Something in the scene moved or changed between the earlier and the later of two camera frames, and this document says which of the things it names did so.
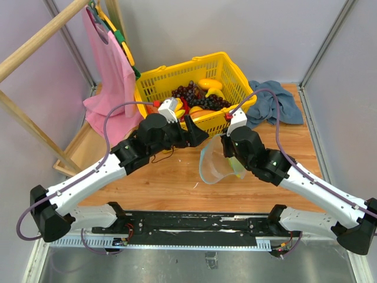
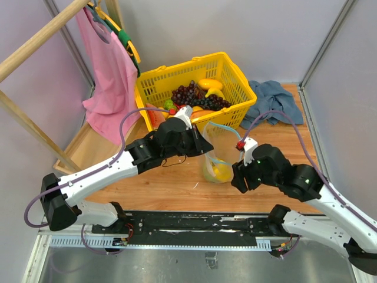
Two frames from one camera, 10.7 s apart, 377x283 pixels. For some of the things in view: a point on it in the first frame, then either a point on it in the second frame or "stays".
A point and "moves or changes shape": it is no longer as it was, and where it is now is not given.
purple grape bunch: x=188 y=92 stays
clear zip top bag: x=214 y=164 moves or changes shape
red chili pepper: x=185 y=105 to x=179 y=106
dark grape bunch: x=211 y=102 stays
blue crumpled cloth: x=265 y=108 stays
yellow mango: x=207 y=84 stays
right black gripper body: x=230 y=151 to x=253 y=175
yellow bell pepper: x=179 y=112 to x=222 y=171
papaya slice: x=198 y=113 stays
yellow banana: x=214 y=91 stays
